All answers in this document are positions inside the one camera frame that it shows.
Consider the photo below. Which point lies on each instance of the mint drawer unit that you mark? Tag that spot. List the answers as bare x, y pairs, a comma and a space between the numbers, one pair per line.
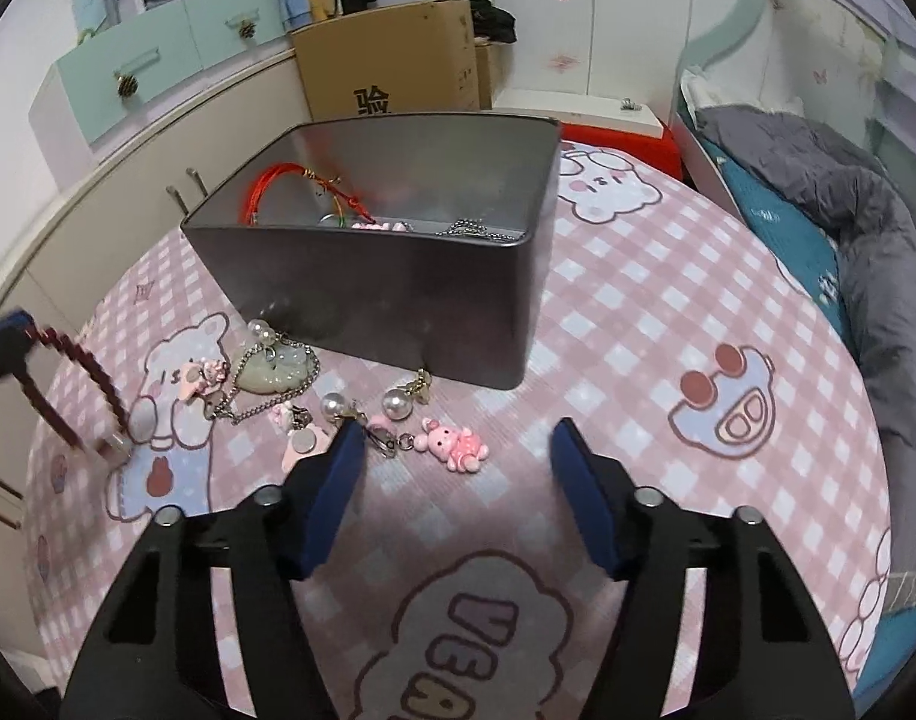
175, 51

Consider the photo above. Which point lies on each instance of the pink checkered bear tablecloth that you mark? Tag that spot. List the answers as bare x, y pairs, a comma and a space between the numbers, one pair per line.
669, 334

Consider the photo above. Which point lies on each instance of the teal bed sheet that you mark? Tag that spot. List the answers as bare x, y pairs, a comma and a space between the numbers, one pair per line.
811, 256

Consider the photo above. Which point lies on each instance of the cream low cabinet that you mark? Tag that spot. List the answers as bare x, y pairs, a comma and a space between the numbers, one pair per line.
78, 244

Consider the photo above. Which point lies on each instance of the grey metal tin box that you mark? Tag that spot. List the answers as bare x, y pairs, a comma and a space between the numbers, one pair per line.
416, 240

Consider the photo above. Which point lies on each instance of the grey quilt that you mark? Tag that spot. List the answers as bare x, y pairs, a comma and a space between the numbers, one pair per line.
847, 192

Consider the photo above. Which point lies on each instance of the mint green bunk bed frame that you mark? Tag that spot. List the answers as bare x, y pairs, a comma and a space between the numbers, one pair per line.
849, 64

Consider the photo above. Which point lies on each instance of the pink flower keychain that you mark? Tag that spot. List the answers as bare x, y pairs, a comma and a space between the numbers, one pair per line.
197, 379

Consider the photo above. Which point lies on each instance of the red storage bench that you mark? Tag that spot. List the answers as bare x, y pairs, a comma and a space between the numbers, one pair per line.
606, 122

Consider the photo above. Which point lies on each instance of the black clothing behind box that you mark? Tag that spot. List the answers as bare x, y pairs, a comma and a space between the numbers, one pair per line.
491, 23

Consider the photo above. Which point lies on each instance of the tall brown cardboard box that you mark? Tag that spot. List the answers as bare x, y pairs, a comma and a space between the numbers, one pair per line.
406, 58

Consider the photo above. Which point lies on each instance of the pink bear charm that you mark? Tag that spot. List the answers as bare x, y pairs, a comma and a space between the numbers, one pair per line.
459, 449

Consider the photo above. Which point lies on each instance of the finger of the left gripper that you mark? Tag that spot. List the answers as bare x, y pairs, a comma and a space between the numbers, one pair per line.
16, 342

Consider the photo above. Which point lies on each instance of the pearl earring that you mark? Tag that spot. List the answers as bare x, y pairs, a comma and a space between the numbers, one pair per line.
399, 402
337, 408

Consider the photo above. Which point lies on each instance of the pine cone drawer ornament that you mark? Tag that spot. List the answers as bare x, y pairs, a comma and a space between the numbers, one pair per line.
126, 85

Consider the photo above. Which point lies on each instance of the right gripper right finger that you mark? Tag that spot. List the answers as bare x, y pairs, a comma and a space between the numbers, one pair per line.
764, 652

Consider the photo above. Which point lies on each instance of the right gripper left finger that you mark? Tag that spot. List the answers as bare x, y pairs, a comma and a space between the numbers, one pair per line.
152, 650

